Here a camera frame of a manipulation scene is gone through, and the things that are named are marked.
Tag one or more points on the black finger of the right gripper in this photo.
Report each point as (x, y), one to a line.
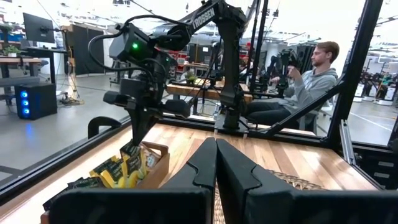
(174, 109)
(135, 121)

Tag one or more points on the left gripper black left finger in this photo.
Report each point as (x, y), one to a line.
(140, 207)

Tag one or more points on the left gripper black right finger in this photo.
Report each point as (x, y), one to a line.
(280, 207)

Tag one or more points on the round woven straw tray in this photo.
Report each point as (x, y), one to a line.
(298, 182)

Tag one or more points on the tan vanilla tea bag packet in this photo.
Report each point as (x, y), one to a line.
(152, 160)

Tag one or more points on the black background robot arm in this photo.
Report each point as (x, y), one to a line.
(283, 68)

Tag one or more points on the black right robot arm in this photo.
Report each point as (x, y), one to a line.
(231, 62)

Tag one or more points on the wooden workbench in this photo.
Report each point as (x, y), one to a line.
(202, 90)

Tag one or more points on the wooden three-compartment box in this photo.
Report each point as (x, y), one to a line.
(158, 171)

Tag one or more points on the black room divider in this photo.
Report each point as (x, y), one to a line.
(87, 49)

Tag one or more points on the black computer tower blue lights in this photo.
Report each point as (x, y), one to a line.
(35, 101)

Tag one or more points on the person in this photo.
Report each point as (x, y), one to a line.
(311, 84)

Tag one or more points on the black computer monitor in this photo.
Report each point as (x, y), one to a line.
(38, 28)

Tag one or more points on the wooden top desk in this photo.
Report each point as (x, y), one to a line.
(18, 60)

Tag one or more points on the small potted plant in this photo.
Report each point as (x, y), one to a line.
(12, 50)

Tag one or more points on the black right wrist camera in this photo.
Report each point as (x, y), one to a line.
(132, 87)

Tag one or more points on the silver metal bracket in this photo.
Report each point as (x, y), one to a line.
(346, 143)

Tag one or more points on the black metal table frame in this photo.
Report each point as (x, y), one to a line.
(354, 62)

